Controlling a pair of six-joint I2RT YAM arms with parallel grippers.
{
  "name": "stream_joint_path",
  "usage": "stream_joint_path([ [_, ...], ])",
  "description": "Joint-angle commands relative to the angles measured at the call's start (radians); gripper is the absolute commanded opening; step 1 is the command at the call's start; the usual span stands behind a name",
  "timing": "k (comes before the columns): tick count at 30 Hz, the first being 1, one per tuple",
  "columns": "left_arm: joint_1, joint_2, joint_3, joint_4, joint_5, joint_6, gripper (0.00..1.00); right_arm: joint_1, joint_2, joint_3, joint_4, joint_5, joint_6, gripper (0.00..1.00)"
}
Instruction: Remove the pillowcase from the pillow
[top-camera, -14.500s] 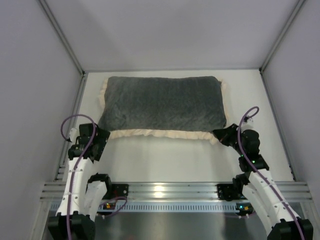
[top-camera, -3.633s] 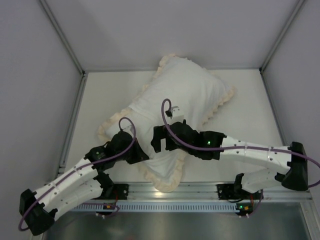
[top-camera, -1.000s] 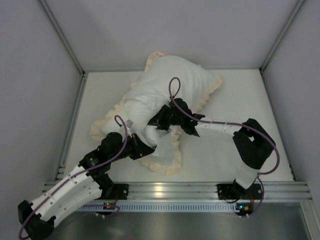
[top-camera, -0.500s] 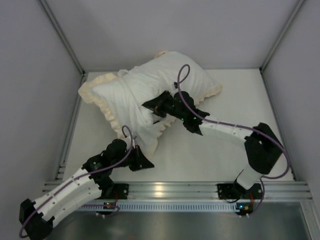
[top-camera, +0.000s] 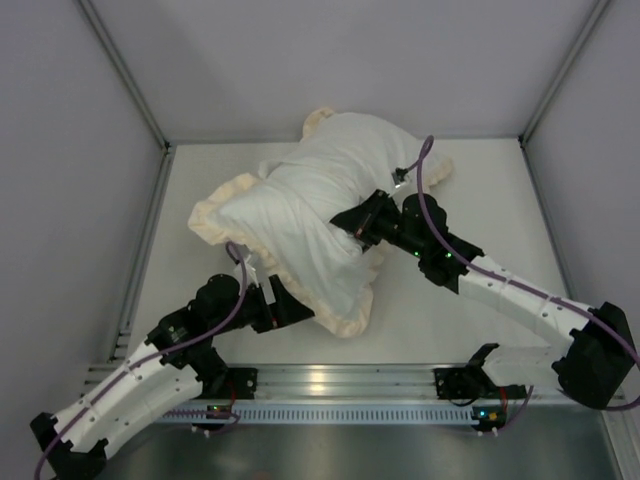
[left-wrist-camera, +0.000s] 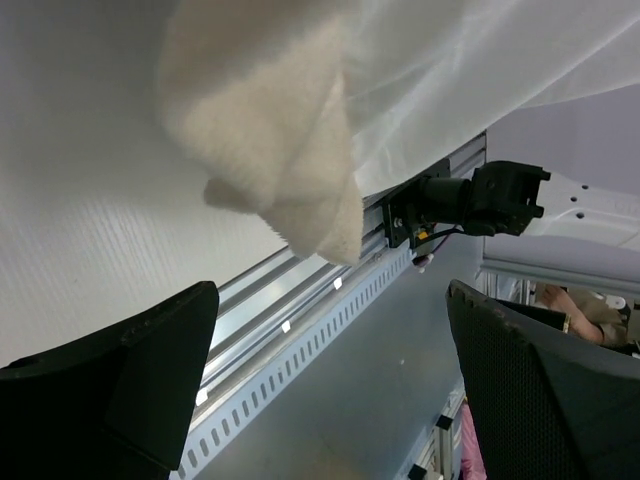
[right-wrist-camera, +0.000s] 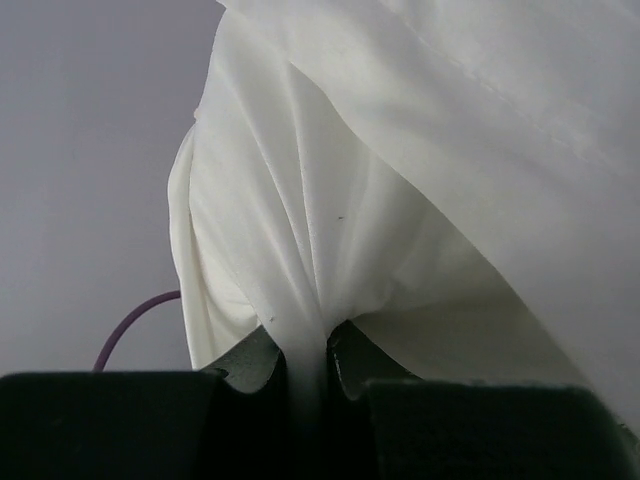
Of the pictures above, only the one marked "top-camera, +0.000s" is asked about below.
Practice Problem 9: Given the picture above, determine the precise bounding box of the grey pillowcase with cream frill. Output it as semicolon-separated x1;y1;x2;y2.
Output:
188;108;424;338

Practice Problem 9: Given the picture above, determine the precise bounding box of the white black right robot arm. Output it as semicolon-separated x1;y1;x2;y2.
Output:
331;190;639;411

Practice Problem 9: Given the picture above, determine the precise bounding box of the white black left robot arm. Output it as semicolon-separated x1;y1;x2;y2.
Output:
30;274;315;479

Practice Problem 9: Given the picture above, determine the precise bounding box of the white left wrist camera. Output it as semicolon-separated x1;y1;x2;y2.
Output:
233;253;275;305

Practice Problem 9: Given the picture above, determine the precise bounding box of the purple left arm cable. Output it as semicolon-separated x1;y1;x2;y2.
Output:
32;242;251;469

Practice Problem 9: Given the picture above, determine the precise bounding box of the slotted grey cable duct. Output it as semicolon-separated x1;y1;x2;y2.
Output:
157;402;482;426

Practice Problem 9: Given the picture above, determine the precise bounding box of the aluminium mounting rail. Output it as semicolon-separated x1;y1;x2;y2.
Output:
82;363;624;401

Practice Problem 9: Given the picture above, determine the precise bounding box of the right aluminium frame post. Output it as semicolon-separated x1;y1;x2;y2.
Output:
518;0;615;150

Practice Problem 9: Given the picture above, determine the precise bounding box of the aluminium frame post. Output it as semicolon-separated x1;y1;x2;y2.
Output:
518;0;615;150
74;0;174;151

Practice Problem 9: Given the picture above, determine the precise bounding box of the left aluminium frame post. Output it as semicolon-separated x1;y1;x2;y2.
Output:
74;0;174;151

